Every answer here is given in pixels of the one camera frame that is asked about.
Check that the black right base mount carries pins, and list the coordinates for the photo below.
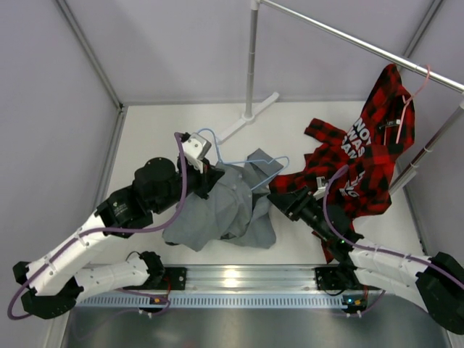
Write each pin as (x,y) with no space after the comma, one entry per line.
(328,279)

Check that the white rack base foot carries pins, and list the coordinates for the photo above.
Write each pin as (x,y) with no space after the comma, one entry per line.
(257,109)

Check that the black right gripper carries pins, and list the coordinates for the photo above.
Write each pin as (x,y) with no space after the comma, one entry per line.
(293,203)

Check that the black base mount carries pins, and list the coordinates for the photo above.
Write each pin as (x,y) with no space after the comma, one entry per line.
(174,279)
(328,279)

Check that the silver garment rack rail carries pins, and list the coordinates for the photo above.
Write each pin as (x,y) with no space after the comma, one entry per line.
(371,48)

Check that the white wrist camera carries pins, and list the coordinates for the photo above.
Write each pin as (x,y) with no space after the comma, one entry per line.
(321,186)
(195,149)

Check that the aluminium mounting rail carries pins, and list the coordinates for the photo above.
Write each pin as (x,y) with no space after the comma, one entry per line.
(250,277)

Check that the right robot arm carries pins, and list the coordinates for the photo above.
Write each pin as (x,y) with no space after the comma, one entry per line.
(434,284)

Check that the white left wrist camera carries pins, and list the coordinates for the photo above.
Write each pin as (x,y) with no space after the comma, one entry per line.
(195,149)

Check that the light blue wire hanger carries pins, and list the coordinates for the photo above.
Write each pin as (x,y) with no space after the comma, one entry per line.
(267,179)

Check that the grey button-up shirt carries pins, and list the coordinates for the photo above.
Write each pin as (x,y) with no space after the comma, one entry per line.
(232,213)

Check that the pink wire hanger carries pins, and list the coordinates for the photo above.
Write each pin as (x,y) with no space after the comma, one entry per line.
(408,102)

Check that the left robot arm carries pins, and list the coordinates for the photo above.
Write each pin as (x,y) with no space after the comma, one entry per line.
(54,284)

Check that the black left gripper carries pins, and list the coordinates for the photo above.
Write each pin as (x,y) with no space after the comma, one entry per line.
(206,180)

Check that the right rack upright pole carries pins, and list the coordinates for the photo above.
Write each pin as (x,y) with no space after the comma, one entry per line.
(412,169)

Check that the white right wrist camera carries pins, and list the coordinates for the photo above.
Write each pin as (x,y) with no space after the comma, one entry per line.
(321,186)

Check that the slotted grey cable duct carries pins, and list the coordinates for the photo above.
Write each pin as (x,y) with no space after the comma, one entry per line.
(277,301)

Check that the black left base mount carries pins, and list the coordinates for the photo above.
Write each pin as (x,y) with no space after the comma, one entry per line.
(174,279)

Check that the red black plaid shirt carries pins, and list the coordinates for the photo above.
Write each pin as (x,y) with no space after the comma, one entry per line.
(367,148)

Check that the grey rack upright pole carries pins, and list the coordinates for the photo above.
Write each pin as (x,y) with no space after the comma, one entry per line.
(251,58)

